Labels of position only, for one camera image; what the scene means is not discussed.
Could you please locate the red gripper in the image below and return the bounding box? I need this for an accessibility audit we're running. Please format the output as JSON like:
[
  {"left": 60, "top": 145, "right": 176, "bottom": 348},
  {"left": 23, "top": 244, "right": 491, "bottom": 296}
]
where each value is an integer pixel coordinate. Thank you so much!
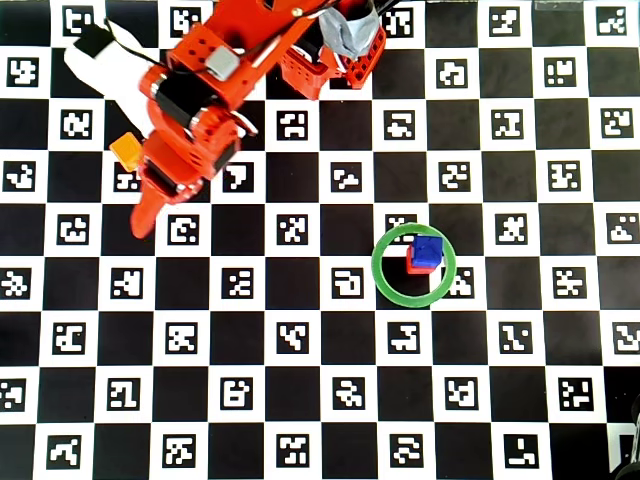
[{"left": 130, "top": 130, "right": 242, "bottom": 240}]

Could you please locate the orange cube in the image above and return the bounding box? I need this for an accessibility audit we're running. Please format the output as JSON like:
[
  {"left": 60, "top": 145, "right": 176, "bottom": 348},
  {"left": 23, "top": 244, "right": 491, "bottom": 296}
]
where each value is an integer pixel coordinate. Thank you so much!
[{"left": 108, "top": 133, "right": 146, "bottom": 172}]

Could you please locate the red cube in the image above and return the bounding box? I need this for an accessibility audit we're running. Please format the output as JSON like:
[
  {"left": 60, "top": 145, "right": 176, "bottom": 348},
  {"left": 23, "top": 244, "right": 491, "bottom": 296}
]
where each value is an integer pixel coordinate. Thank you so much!
[{"left": 404, "top": 244, "right": 441, "bottom": 276}]

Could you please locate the blue cube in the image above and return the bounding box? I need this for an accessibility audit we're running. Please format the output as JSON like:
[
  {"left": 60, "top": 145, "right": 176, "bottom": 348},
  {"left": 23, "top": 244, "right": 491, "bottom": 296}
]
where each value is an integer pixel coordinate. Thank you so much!
[{"left": 409, "top": 234, "right": 445, "bottom": 269}]

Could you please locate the black white marker mat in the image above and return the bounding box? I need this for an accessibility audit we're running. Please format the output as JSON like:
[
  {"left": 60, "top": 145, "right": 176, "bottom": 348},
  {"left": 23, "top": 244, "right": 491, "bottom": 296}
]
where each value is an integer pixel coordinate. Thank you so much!
[{"left": 0, "top": 0, "right": 640, "bottom": 480}]

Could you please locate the grey tape wad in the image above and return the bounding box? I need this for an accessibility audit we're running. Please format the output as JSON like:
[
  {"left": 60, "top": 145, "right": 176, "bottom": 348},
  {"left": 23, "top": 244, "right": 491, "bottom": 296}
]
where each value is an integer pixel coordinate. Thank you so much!
[{"left": 318, "top": 0, "right": 381, "bottom": 59}]

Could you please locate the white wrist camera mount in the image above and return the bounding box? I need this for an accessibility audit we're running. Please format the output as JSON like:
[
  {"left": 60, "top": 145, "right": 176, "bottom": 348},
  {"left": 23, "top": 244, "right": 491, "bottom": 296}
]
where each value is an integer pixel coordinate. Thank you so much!
[{"left": 62, "top": 19, "right": 161, "bottom": 139}]

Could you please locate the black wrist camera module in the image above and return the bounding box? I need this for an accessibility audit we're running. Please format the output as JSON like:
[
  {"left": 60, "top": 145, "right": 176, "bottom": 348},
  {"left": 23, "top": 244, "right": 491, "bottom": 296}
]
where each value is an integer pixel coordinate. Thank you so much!
[{"left": 74, "top": 22, "right": 117, "bottom": 57}]

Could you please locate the green ring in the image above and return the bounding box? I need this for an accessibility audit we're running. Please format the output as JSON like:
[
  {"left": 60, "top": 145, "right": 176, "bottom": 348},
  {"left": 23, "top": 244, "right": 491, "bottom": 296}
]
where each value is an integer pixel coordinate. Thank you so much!
[{"left": 370, "top": 222, "right": 458, "bottom": 309}]

